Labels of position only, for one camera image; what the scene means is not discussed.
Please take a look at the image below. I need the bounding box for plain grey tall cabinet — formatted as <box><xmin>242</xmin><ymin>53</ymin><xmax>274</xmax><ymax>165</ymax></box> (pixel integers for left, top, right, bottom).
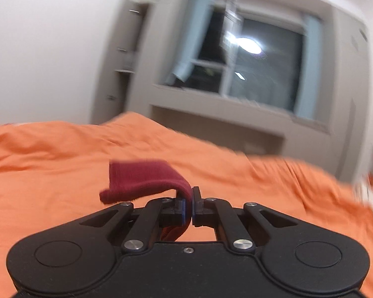
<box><xmin>328</xmin><ymin>6</ymin><xmax>373</xmax><ymax>183</ymax></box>

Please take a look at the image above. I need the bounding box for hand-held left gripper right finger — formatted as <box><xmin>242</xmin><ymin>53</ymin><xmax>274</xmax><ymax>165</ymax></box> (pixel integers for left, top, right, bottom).
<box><xmin>191</xmin><ymin>186</ymin><xmax>300</xmax><ymax>254</ymax></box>

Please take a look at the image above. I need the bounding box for orange bed cover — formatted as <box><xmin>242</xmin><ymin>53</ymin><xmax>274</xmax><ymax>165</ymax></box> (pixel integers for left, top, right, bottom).
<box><xmin>0</xmin><ymin>112</ymin><xmax>373</xmax><ymax>298</ymax></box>

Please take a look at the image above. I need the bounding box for grey window bench cabinet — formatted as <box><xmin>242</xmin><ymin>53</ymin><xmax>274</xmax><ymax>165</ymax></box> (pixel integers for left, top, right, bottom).
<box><xmin>147</xmin><ymin>83</ymin><xmax>331</xmax><ymax>157</ymax></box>

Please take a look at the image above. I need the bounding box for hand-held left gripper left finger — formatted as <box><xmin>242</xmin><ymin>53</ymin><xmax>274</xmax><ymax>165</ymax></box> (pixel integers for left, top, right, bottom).
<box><xmin>76</xmin><ymin>195</ymin><xmax>187</xmax><ymax>254</ymax></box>

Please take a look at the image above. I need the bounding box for loose light blue curtain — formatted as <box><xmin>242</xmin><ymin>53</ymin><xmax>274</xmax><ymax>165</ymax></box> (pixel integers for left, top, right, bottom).
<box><xmin>173</xmin><ymin>0</ymin><xmax>212</xmax><ymax>82</ymax></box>

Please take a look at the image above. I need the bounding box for large glass window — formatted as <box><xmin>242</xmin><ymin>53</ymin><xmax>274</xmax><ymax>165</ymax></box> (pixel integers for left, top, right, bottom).
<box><xmin>162</xmin><ymin>0</ymin><xmax>325</xmax><ymax>121</ymax></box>

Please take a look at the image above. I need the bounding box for grey tall cabinet with handles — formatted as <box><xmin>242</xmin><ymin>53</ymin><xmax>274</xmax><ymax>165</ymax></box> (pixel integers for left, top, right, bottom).
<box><xmin>90</xmin><ymin>0</ymin><xmax>153</xmax><ymax>125</ymax></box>

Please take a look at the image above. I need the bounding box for dark red small garment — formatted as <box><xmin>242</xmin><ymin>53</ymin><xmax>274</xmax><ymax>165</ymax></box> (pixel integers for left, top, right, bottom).
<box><xmin>99</xmin><ymin>159</ymin><xmax>193</xmax><ymax>243</ymax></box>

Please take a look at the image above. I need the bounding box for straight light blue curtain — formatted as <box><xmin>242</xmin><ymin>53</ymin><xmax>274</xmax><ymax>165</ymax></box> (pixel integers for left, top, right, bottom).
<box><xmin>294</xmin><ymin>15</ymin><xmax>323</xmax><ymax>121</ymax></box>

